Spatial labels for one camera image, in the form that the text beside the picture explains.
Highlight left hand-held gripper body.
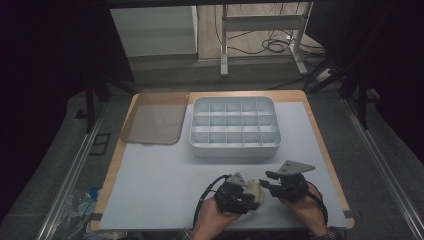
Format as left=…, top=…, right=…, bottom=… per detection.
left=213, top=171, right=255, bottom=215

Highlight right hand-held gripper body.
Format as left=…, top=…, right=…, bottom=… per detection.
left=275, top=160, right=316, bottom=202

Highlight white compartment storage box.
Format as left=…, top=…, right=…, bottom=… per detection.
left=188, top=96, right=282, bottom=159

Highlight person's left hand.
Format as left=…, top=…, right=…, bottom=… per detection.
left=192, top=196, right=242, bottom=240

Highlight person's right hand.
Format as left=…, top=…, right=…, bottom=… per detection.
left=279, top=185, right=330, bottom=237

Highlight white table mat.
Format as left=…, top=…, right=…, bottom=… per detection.
left=98, top=101, right=349, bottom=232

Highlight black stand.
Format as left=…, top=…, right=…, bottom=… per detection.
left=306, top=56, right=372, bottom=131
left=84, top=75, right=138, bottom=134

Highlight translucent grey box lid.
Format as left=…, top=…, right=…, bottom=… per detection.
left=119, top=88, right=191, bottom=147

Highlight white power strip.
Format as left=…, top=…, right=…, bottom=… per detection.
left=314, top=67, right=335, bottom=83

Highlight clear plastic bags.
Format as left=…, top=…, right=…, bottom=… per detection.
left=62, top=186, right=102, bottom=240

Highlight white cabinet panel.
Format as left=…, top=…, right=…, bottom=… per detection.
left=109, top=5, right=199, bottom=58

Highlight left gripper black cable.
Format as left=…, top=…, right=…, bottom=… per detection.
left=192, top=173, right=233, bottom=232

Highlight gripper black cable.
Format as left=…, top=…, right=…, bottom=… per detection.
left=304, top=181, right=330, bottom=225
left=192, top=173, right=233, bottom=232

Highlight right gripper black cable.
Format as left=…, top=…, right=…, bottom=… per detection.
left=304, top=181, right=330, bottom=225

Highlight aluminium rail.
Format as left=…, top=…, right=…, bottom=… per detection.
left=35, top=102, right=108, bottom=240
left=342, top=97, right=424, bottom=240

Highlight black floor cables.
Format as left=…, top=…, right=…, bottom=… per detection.
left=229, top=29, right=325, bottom=56

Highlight white metal table frame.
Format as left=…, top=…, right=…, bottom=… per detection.
left=219, top=1, right=315, bottom=78

